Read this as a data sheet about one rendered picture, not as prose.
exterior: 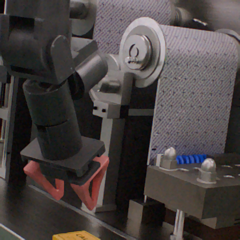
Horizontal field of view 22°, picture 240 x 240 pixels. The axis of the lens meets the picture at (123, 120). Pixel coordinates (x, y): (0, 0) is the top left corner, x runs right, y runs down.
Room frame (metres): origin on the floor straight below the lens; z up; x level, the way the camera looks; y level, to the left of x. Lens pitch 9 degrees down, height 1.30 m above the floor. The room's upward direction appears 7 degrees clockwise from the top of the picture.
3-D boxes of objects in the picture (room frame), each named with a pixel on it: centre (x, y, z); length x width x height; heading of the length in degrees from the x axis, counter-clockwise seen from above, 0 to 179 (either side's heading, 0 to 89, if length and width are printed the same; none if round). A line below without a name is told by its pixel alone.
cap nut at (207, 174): (1.14, -0.17, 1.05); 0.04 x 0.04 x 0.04
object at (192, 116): (1.34, -0.15, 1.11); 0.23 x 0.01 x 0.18; 131
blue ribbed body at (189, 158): (1.33, -0.17, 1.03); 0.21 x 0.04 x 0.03; 131
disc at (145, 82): (1.31, -0.02, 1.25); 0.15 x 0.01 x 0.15; 41
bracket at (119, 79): (1.31, 0.03, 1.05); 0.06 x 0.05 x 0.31; 131
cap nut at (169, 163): (1.20, -0.10, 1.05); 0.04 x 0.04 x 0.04
